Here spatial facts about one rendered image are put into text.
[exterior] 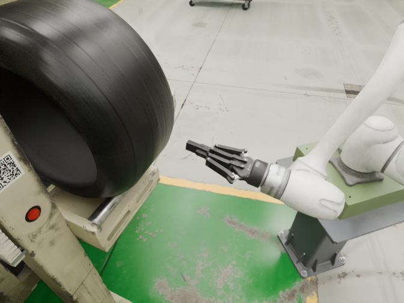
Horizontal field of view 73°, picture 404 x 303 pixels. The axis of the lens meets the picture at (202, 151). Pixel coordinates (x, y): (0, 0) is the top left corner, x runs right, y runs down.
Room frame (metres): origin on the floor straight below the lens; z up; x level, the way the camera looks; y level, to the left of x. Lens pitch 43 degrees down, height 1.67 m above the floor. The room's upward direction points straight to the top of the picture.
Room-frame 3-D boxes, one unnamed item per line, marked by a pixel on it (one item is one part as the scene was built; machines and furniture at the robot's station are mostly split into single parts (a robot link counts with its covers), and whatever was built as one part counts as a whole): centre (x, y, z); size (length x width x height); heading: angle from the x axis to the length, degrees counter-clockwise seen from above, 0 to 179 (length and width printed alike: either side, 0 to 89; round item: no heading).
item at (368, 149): (0.85, -0.71, 0.92); 0.18 x 0.16 x 0.22; 41
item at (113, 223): (0.62, 0.29, 0.84); 0.36 x 0.09 x 0.06; 156
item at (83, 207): (0.68, 0.42, 0.80); 0.37 x 0.36 x 0.02; 66
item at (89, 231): (0.52, 0.49, 0.90); 0.40 x 0.03 x 0.10; 66
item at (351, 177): (0.88, -0.70, 0.78); 0.22 x 0.18 x 0.06; 12
